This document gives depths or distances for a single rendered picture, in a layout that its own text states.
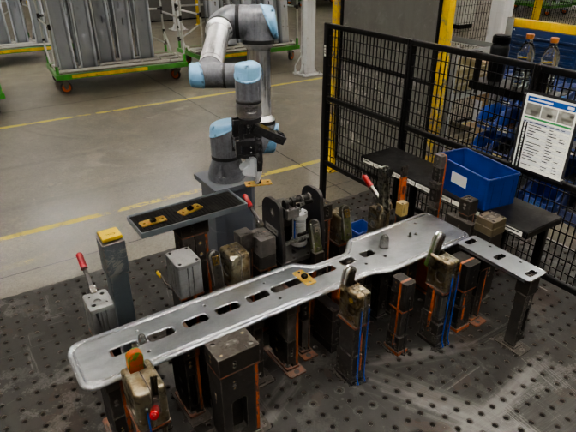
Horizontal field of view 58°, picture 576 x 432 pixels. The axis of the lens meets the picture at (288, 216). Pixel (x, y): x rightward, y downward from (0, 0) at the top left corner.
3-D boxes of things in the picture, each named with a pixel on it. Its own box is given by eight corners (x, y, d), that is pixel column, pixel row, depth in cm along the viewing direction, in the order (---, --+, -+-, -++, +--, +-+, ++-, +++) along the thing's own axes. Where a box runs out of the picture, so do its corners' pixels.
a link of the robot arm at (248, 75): (261, 59, 151) (261, 66, 143) (262, 97, 156) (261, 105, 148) (234, 59, 151) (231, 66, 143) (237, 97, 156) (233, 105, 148)
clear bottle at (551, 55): (545, 95, 196) (558, 39, 187) (530, 91, 201) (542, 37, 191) (555, 93, 199) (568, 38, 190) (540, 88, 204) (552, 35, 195)
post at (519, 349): (519, 357, 177) (538, 287, 163) (492, 339, 185) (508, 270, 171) (531, 350, 180) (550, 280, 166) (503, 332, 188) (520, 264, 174)
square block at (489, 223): (477, 305, 202) (494, 223, 185) (460, 295, 208) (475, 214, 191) (489, 298, 206) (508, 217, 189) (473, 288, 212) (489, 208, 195)
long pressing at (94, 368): (87, 403, 123) (85, 398, 122) (63, 348, 139) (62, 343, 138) (473, 237, 190) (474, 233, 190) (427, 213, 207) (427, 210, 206)
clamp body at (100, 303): (107, 411, 157) (85, 315, 140) (96, 387, 165) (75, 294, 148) (138, 397, 161) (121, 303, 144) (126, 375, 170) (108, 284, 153)
